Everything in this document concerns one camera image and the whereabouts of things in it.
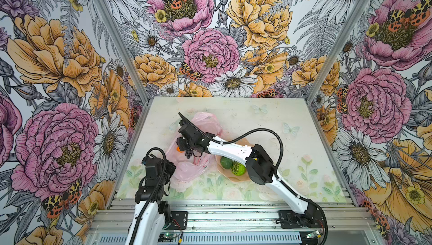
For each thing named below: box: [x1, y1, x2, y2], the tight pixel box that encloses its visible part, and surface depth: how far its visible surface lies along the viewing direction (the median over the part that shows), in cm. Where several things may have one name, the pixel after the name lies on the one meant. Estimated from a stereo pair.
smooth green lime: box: [219, 156, 233, 170], surface depth 87 cm
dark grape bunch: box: [184, 149, 193, 160], surface depth 96 cm
